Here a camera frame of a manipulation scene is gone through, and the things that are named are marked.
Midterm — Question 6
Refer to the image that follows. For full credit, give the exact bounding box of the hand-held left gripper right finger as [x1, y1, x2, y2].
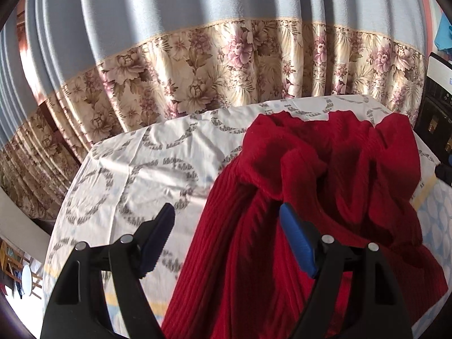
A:
[279, 203, 413, 339]

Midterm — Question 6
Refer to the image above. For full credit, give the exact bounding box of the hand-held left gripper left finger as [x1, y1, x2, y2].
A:
[40, 203, 176, 339]

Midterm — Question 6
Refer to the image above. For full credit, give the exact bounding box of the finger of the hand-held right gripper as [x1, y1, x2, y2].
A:
[435, 164, 452, 188]

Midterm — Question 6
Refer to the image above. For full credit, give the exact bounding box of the red knitted sweater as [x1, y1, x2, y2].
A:
[160, 110, 449, 339]

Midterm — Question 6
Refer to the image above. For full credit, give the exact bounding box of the black and white appliance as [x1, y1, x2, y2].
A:
[413, 52, 452, 166]

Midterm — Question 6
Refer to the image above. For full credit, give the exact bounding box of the white circle-patterned bed sheet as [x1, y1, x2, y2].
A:
[42, 95, 452, 339]

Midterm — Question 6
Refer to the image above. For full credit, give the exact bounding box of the round white stool seat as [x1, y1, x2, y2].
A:
[21, 266, 33, 297]

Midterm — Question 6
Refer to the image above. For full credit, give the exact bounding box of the blue cloth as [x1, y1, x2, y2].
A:
[434, 7, 452, 52]

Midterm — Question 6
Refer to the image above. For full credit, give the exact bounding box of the wooden chair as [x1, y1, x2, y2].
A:
[0, 238, 43, 299]

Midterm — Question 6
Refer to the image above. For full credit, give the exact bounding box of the blue curtain with floral border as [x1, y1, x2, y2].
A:
[21, 0, 429, 149]
[0, 7, 83, 220]

